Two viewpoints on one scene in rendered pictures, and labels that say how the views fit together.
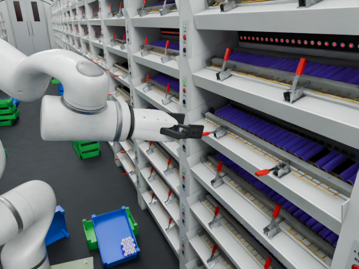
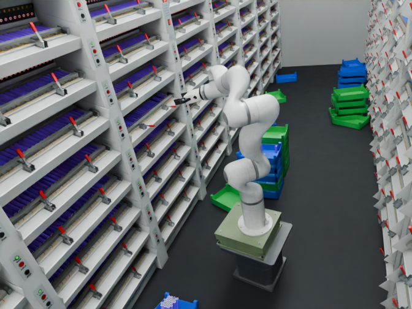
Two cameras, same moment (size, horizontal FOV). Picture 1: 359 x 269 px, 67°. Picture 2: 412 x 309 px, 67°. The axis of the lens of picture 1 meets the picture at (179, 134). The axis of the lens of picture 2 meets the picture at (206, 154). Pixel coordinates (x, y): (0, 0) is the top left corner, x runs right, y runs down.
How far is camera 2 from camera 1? 210 cm
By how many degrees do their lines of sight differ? 106
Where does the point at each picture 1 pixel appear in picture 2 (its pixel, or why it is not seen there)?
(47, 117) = not seen: hidden behind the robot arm
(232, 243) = (165, 171)
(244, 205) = (161, 143)
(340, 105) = (162, 74)
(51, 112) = not seen: hidden behind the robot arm
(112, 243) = not seen: outside the picture
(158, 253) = (152, 295)
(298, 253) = (176, 129)
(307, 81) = (151, 75)
